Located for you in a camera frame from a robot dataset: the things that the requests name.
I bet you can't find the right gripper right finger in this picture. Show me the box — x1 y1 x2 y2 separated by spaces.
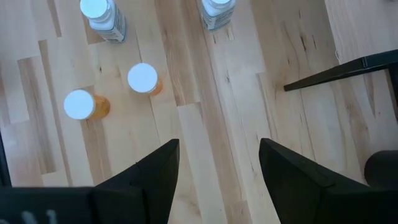
259 138 398 224

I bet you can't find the white medicine bottle blue label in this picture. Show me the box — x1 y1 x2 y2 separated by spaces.
201 0 237 32
80 0 127 44

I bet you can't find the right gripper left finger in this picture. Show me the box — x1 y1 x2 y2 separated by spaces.
0 139 180 224

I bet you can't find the orange pill bottle white cap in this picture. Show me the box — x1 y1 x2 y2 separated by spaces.
127 62 164 96
63 89 111 121

